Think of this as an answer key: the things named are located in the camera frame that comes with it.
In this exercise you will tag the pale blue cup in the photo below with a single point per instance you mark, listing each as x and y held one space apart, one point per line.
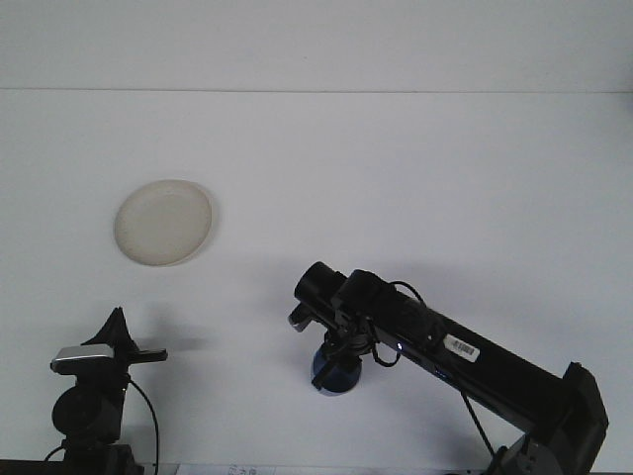
347 380

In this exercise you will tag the pale round plate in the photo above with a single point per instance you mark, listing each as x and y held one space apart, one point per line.
163 222

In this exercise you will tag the white paper with writing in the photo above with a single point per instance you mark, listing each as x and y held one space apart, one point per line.
247 470

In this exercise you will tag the arm grey camera box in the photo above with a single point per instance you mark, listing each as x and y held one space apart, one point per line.
81 357
299 320

